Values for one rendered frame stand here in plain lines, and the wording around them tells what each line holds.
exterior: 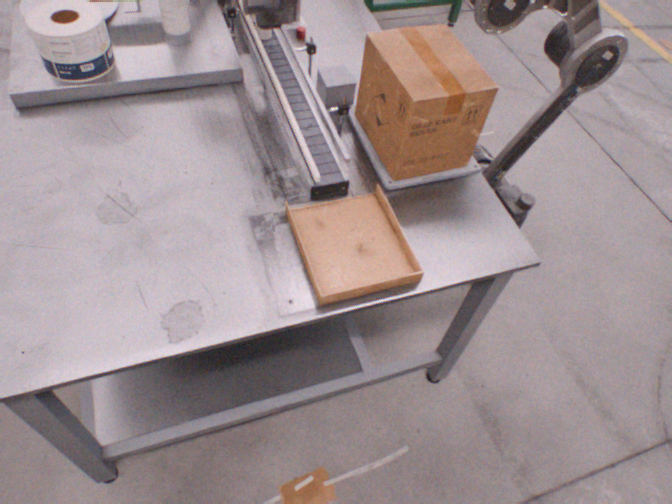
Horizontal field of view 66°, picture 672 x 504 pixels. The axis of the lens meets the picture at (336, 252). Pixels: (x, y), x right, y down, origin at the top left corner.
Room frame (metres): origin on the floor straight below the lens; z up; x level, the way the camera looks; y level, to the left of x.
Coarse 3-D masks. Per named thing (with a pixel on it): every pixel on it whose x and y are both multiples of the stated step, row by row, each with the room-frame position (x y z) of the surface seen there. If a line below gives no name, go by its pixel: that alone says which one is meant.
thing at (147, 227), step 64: (0, 0) 1.65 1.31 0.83; (320, 0) 1.99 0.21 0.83; (0, 64) 1.30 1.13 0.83; (320, 64) 1.57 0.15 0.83; (0, 128) 1.03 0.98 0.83; (64, 128) 1.06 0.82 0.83; (128, 128) 1.11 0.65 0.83; (192, 128) 1.15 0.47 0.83; (256, 128) 1.19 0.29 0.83; (0, 192) 0.80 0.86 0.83; (64, 192) 0.83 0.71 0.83; (128, 192) 0.87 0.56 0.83; (192, 192) 0.90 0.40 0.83; (256, 192) 0.94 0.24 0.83; (384, 192) 1.01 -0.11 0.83; (448, 192) 1.05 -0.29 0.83; (0, 256) 0.62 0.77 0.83; (64, 256) 0.64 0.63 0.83; (128, 256) 0.67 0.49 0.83; (192, 256) 0.70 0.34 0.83; (256, 256) 0.73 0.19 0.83; (448, 256) 0.82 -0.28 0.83; (512, 256) 0.85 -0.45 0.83; (0, 320) 0.46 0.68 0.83; (64, 320) 0.48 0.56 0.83; (128, 320) 0.51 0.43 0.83; (192, 320) 0.53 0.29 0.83; (256, 320) 0.55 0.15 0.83; (320, 320) 0.59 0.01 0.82; (0, 384) 0.33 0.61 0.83; (64, 384) 0.35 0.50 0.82
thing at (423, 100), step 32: (384, 32) 1.31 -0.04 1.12; (416, 32) 1.34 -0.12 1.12; (448, 32) 1.36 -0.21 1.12; (384, 64) 1.19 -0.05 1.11; (416, 64) 1.19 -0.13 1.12; (448, 64) 1.21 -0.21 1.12; (384, 96) 1.16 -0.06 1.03; (416, 96) 1.05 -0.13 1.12; (448, 96) 1.08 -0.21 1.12; (480, 96) 1.12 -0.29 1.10; (384, 128) 1.13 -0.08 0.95; (416, 128) 1.05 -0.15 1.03; (448, 128) 1.09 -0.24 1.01; (480, 128) 1.14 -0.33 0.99; (384, 160) 1.10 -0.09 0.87; (416, 160) 1.06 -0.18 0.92; (448, 160) 1.11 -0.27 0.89
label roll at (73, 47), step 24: (72, 0) 1.40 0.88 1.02; (48, 24) 1.26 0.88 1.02; (72, 24) 1.28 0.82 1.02; (96, 24) 1.29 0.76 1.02; (48, 48) 1.21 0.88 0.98; (72, 48) 1.22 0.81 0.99; (96, 48) 1.27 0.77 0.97; (48, 72) 1.23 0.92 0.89; (72, 72) 1.21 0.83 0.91; (96, 72) 1.25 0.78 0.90
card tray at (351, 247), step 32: (320, 224) 0.86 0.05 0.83; (352, 224) 0.87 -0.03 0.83; (384, 224) 0.89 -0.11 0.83; (320, 256) 0.75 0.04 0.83; (352, 256) 0.77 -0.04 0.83; (384, 256) 0.78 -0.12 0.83; (416, 256) 0.77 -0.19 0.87; (320, 288) 0.66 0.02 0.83; (352, 288) 0.65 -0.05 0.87; (384, 288) 0.69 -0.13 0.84
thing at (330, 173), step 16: (272, 32) 1.63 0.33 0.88; (256, 48) 1.55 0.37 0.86; (272, 48) 1.54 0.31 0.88; (272, 64) 1.45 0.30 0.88; (288, 64) 1.46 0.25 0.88; (288, 80) 1.38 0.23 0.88; (288, 96) 1.30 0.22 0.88; (304, 96) 1.31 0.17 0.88; (304, 112) 1.23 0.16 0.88; (304, 128) 1.16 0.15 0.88; (320, 128) 1.17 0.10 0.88; (320, 144) 1.11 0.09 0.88; (304, 160) 1.05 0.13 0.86; (320, 160) 1.04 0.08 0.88; (336, 176) 0.99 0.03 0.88
